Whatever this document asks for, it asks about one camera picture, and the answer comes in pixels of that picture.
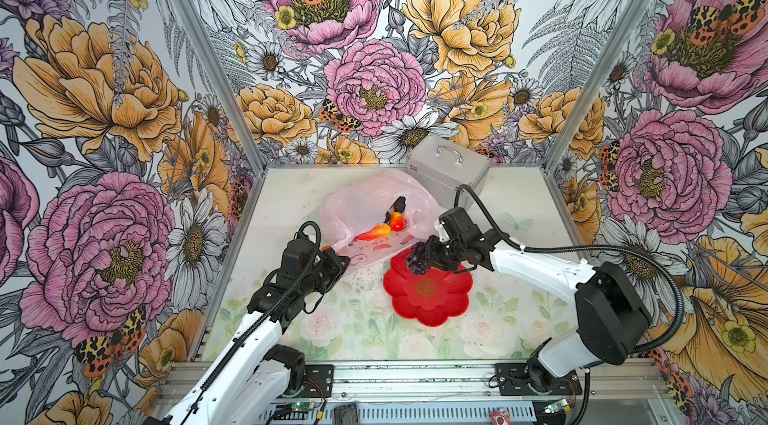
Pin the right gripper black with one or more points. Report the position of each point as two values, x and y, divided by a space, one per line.
432 256

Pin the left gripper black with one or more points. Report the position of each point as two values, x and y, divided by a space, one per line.
336 263

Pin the red yellow peach toy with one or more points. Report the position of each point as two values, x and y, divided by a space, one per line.
397 221

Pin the dark avocado toy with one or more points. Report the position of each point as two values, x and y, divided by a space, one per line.
398 206

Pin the red yellow mango toy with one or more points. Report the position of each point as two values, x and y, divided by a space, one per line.
379 231

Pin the pink plastic bag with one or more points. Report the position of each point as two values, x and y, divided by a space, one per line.
357 208

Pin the dark purple grapes toy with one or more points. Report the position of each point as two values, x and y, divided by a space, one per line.
418 261

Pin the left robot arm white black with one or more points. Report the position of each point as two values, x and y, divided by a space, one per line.
255 369

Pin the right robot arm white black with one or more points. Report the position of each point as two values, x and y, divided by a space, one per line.
611 317

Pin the red flower-shaped plate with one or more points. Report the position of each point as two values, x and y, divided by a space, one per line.
431 299

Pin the silver metal case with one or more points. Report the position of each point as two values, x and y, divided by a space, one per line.
441 166

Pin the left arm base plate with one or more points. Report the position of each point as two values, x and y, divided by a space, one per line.
317 382

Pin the aluminium rail frame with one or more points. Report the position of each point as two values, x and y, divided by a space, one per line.
455 392

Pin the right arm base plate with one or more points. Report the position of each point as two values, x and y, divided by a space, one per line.
522 379

